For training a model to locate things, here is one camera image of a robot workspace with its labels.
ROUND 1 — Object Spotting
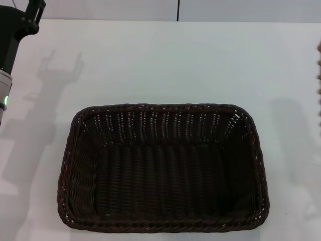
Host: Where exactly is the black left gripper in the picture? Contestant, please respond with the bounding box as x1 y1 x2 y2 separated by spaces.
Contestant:
0 0 47 74

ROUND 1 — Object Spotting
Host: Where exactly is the dark brown woven rectangular basket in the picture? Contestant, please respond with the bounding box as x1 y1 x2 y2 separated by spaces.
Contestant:
57 102 271 233

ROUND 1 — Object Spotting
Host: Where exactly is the orange striped bread loaf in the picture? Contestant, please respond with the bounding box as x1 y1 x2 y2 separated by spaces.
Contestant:
316 41 321 107

